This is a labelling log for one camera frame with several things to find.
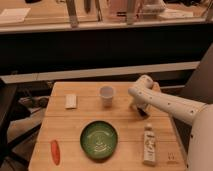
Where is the black eraser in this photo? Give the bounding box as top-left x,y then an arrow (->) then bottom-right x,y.
137,108 -> 149,117

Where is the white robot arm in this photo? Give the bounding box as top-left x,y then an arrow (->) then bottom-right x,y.
128,75 -> 213,171

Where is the white ceramic cup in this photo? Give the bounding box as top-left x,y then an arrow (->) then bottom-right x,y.
99,86 -> 114,107

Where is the white lotion bottle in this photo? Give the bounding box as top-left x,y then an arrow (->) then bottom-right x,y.
143,123 -> 156,166

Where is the green bowl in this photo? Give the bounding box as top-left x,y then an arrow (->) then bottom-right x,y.
80,120 -> 118,160

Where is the white rectangular sponge block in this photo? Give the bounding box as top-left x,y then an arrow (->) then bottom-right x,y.
65,94 -> 77,109

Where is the orange carrot toy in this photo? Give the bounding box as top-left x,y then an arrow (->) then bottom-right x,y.
51,140 -> 60,165

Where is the white paper sheet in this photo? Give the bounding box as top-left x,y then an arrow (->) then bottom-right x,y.
0,8 -> 30,24

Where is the grey metal post right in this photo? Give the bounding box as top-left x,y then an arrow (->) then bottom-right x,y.
126,0 -> 136,25

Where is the grey metal post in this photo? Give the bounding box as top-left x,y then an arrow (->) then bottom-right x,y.
126,0 -> 136,25
66,0 -> 78,28

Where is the grey metal post left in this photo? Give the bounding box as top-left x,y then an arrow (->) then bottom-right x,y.
66,0 -> 78,28

